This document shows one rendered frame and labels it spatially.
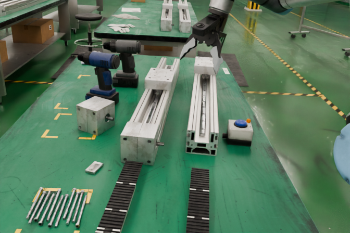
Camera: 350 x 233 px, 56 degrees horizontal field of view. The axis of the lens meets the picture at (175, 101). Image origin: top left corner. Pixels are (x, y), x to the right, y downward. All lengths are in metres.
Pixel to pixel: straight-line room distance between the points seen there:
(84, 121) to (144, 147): 0.29
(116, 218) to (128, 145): 0.27
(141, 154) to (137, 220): 0.23
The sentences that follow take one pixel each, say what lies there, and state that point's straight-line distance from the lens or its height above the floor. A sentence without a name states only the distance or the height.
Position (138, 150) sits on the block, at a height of 0.83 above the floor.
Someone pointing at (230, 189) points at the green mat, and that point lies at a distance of 0.95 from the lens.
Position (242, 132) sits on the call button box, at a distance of 1.13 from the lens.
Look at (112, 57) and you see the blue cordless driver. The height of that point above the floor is 0.99.
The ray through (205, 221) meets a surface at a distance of 0.79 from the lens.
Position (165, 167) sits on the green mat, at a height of 0.78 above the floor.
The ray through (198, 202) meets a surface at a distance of 0.84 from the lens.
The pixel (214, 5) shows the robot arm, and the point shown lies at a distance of 1.13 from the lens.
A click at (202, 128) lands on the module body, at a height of 0.84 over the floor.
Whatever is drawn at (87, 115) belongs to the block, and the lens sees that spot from 1.16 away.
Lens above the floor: 1.35
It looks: 23 degrees down
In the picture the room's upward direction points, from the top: 3 degrees clockwise
